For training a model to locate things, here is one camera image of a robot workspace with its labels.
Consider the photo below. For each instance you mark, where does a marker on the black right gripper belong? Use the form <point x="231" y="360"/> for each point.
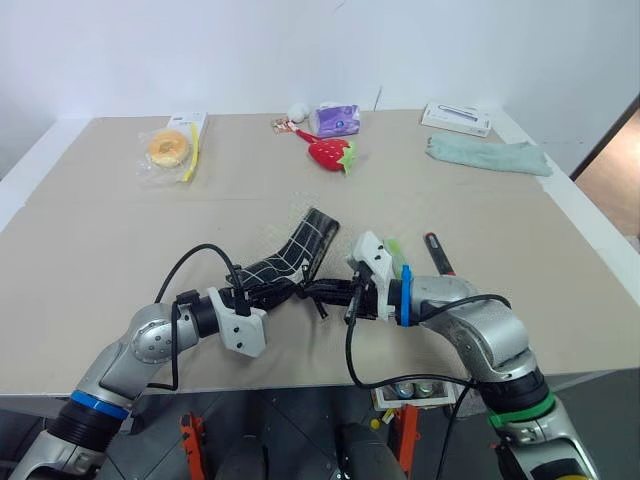
<point x="366" y="299"/>

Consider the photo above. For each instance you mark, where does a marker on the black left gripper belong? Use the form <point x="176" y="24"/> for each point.
<point x="252" y="298"/>

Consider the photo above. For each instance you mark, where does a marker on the black grid pouch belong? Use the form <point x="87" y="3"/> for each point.
<point x="302" y="240"/>

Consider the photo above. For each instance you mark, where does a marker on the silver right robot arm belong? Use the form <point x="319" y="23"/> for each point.
<point x="480" y="330"/>

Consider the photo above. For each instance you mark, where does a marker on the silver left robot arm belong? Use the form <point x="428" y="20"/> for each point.
<point x="150" y="340"/>

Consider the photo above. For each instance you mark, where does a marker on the green highlighter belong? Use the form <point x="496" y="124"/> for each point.
<point x="395" y="249"/>

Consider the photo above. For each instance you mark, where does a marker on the red marker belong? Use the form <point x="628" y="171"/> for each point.
<point x="440" y="255"/>

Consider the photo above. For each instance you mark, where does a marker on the blue wrist clip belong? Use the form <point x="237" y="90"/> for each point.
<point x="406" y="295"/>

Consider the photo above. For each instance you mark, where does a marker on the white tray with cans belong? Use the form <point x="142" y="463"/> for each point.
<point x="415" y="392"/>

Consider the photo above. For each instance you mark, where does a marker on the red strawberry plush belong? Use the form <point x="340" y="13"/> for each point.
<point x="330" y="152"/>

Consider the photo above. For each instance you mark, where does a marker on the beige table mat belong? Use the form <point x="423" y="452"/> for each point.
<point x="450" y="200"/>

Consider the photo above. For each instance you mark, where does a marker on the orange metal stand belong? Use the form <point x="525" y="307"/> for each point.
<point x="192" y="445"/>
<point x="407" y="435"/>

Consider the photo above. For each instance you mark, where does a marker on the dark rounded shape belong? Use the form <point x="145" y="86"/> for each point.
<point x="367" y="452"/>

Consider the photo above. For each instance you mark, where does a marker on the small red white packet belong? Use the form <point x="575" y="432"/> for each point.
<point x="281" y="125"/>

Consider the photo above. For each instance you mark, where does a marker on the purple tissue pack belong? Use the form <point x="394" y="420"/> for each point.
<point x="337" y="120"/>

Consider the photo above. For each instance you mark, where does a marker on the white round object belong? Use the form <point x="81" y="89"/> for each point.
<point x="300" y="112"/>

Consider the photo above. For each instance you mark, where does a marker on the round bread in plastic bag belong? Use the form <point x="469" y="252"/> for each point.
<point x="167" y="147"/>

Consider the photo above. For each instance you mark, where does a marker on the white box with yellow item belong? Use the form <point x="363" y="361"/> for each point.
<point x="192" y="122"/>

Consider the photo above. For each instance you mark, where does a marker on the light green towel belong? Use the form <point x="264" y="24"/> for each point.
<point x="485" y="154"/>

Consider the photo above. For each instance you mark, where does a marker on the white box with purple print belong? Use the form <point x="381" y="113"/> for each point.
<point x="457" y="119"/>

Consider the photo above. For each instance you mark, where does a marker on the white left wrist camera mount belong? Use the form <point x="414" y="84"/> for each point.
<point x="242" y="330"/>

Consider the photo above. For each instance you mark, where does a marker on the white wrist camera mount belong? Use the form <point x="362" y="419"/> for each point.
<point x="376" y="255"/>
<point x="242" y="330"/>

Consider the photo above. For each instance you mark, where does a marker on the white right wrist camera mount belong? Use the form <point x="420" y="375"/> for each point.
<point x="376" y="255"/>

